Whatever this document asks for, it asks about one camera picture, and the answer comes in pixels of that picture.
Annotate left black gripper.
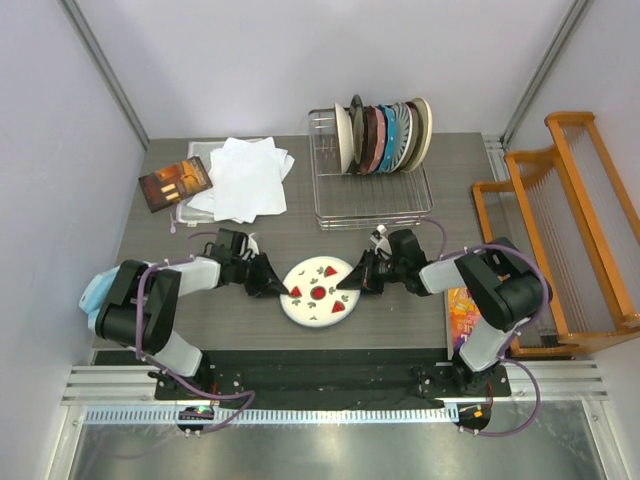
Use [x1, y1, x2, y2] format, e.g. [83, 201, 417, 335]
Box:
[232, 252, 288, 299]

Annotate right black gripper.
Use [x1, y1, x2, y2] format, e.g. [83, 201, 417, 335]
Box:
[340, 250, 405, 296]

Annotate white watermelon pattern plate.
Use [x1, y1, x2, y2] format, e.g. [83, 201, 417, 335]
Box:
[280, 256, 360, 328]

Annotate brown floral pattern plate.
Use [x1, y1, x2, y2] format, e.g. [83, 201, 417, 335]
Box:
[334, 103, 355, 174]

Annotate pink polka dot plate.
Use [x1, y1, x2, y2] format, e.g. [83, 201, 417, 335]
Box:
[360, 106, 387, 175]

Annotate black rimmed beige plate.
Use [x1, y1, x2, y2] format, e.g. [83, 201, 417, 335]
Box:
[349, 94, 367, 175]

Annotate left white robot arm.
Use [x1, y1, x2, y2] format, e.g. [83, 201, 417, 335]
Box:
[79, 229, 288, 399]

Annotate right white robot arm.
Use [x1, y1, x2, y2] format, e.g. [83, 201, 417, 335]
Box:
[338, 229, 553, 395]

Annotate orange wooden rack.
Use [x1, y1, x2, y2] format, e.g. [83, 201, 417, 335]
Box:
[471, 111, 639, 358]

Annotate mesh zipper pouch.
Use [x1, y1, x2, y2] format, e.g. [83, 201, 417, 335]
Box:
[175, 141, 269, 227]

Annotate orange Roald Dahl book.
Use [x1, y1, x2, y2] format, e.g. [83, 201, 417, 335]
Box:
[445, 287, 481, 359]

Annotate white cloth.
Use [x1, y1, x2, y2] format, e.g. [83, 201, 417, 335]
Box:
[187, 137, 295, 224]

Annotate dark brown book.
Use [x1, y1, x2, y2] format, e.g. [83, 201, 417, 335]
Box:
[138, 156, 213, 213]

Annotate grey striped plate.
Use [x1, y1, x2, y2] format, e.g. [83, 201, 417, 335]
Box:
[391, 102, 413, 172]

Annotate teal polka dot plate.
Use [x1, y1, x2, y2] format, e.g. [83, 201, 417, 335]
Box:
[376, 104, 397, 174]

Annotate light blue headphones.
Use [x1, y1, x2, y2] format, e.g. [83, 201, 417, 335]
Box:
[79, 266, 120, 332]

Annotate cream plate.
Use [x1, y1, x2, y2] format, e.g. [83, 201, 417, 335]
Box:
[408, 97, 433, 172]

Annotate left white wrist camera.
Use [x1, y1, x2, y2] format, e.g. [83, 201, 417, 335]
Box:
[243, 232, 260, 259]

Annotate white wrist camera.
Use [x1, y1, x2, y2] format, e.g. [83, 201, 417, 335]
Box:
[243, 232, 260, 259]
[370, 224, 391, 258]

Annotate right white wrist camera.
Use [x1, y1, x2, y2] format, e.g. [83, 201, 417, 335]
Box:
[370, 224, 391, 258]

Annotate metal wire dish rack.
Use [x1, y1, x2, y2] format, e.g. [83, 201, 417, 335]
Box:
[308, 108, 434, 231]

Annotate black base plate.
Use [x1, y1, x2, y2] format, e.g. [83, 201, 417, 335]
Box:
[92, 347, 511, 411]

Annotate slotted cable duct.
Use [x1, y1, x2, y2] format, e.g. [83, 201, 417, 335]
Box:
[84, 404, 459, 426]

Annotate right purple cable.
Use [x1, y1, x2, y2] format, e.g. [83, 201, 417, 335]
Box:
[379, 217, 551, 439]

